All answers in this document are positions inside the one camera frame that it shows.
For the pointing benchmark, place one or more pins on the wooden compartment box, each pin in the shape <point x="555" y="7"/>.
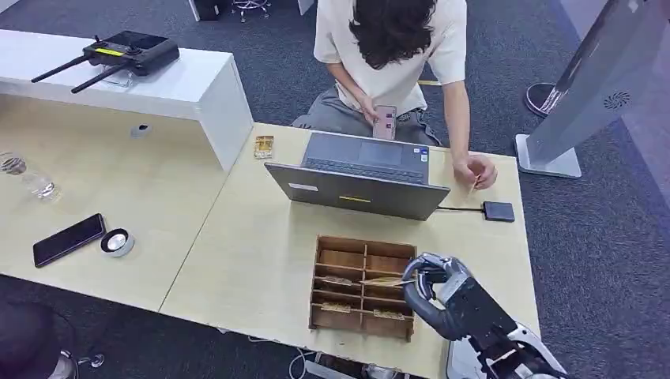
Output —
<point x="340" y="321"/>

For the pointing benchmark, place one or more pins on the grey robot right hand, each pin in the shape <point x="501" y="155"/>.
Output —
<point x="471" y="308"/>

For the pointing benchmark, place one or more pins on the grey laptop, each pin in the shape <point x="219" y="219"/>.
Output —
<point x="361" y="193"/>

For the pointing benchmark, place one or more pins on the dark rounded object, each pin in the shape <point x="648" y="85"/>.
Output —
<point x="29" y="342"/>

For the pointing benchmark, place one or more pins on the stack of yellow cards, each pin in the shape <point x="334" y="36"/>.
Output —
<point x="264" y="147"/>

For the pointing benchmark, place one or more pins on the black smartphone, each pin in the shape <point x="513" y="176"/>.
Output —
<point x="69" y="240"/>

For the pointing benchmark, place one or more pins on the silver kiosk screen stand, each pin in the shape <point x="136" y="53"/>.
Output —
<point x="596" y="89"/>

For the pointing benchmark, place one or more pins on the black box on floor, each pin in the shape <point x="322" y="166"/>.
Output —
<point x="209" y="8"/>

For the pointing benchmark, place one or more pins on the chrome stool base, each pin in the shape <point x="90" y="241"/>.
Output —
<point x="251" y="7"/>

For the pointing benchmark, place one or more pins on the person's right hand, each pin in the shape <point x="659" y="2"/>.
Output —
<point x="369" y="111"/>

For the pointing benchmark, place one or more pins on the white desk riser shelf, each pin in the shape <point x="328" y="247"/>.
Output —
<point x="199" y="86"/>

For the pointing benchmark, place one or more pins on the black external drive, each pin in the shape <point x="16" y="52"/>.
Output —
<point x="499" y="212"/>

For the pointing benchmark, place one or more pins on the black remote controller with antennas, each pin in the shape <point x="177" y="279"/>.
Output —
<point x="133" y="52"/>

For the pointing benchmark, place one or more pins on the pink smartphone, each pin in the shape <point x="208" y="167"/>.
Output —
<point x="385" y="123"/>

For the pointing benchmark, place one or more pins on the clear plastic bottle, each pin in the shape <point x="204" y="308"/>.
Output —
<point x="36" y="183"/>

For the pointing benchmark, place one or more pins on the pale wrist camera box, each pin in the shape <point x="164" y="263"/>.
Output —
<point x="461" y="362"/>

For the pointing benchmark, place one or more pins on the person's left hand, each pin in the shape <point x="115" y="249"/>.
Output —
<point x="479" y="168"/>

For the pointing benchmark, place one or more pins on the person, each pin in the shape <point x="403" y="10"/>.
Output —
<point x="392" y="47"/>

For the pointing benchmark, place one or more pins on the black round stand base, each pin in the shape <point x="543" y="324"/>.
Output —
<point x="535" y="98"/>

